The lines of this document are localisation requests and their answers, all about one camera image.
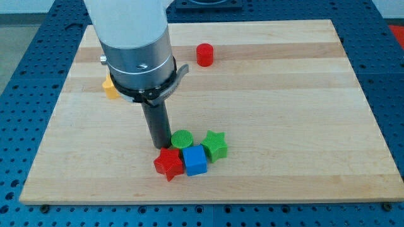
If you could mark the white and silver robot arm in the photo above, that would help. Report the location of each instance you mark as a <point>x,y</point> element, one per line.
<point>135,39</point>

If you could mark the green cylinder block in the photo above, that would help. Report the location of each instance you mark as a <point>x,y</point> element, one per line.
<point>182,139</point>

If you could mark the green star block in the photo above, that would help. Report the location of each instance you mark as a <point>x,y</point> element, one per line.
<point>215,146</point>

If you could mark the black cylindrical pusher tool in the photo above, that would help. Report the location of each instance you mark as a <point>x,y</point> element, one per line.
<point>158,123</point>

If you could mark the blue cube block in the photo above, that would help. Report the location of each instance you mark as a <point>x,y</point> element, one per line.
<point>195,160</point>

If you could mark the red star block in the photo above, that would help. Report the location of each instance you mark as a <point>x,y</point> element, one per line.
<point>168,163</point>

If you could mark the red cylinder block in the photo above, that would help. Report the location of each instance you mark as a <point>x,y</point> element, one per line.
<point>204,55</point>

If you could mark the light wooden board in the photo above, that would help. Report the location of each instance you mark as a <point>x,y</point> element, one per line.
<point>296,120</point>

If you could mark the yellow block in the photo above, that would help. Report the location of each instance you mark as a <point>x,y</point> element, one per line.
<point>109,88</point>

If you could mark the blue perforated metal table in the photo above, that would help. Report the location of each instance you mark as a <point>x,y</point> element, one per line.
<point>31,94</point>

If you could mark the red object at edge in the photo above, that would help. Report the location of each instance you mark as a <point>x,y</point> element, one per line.
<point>398,32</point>

